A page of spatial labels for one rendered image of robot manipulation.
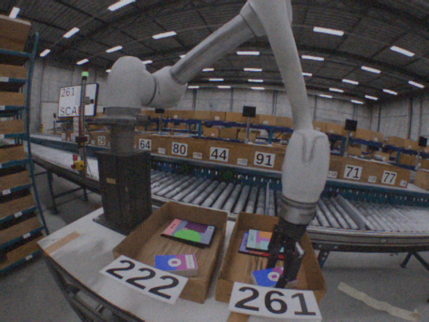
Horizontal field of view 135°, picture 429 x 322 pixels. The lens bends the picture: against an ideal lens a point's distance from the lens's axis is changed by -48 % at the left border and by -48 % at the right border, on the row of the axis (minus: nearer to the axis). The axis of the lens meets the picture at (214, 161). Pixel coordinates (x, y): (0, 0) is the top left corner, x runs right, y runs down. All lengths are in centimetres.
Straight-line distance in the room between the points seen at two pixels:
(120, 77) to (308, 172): 67
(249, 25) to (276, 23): 23
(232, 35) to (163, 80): 34
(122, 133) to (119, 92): 16
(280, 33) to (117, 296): 79
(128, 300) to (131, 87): 70
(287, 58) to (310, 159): 25
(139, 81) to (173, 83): 15
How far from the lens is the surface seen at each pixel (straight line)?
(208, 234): 71
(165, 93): 79
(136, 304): 54
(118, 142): 73
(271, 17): 48
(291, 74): 47
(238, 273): 60
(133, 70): 72
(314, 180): 37
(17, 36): 184
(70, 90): 193
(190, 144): 154
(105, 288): 59
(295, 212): 40
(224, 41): 70
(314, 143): 37
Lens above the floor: 120
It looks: 12 degrees down
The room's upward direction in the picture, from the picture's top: 4 degrees clockwise
